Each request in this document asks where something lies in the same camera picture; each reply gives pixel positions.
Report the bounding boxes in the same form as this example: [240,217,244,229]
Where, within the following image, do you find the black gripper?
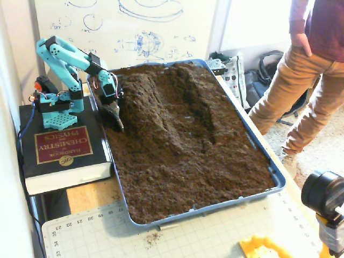
[98,91,125,133]

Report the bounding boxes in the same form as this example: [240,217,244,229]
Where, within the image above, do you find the brown soil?
[88,61,276,225]

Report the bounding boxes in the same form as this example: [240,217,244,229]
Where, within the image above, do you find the maroon sleeved person forearm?
[289,0,318,35]

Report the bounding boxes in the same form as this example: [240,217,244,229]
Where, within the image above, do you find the bare person hand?
[291,33,314,58]

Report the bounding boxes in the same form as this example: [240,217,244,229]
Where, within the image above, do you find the black chemistry physics handbook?
[18,96,113,196]

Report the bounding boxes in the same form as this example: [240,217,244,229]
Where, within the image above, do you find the black orange clamp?
[34,76,59,95]

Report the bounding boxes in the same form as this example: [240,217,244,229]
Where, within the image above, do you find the whiteboard with blue sketches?
[33,0,218,78]

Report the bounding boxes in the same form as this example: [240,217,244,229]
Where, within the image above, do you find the black vented device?
[205,58,228,76]

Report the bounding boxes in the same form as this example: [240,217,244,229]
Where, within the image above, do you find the white electronics box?
[221,55,250,110]

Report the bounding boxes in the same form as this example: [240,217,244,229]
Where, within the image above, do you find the spilled soil crumbs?
[145,232,162,244]

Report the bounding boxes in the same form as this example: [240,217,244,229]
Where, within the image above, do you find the pale green cutting mat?
[41,188,323,258]

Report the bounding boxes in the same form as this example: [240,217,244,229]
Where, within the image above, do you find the black backpack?
[244,50,310,116]

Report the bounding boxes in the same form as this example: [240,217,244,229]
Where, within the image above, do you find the blue plastic tray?
[85,58,287,230]

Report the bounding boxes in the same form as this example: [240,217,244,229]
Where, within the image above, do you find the white shoe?
[279,147,298,180]

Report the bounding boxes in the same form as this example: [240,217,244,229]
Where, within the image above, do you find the person in tan trousers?
[248,0,344,156]

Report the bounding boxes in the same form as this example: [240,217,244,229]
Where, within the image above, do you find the yellow plastic part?
[239,234,298,258]

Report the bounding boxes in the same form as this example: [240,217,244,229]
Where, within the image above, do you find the yellow grey lens stand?
[314,209,344,258]

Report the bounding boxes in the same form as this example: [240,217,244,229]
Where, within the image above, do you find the blue cable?
[16,103,37,162]

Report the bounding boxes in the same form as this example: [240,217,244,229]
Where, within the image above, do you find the black cable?
[16,150,46,258]

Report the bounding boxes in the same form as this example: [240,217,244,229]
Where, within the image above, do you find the black camera lens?
[300,170,344,216]

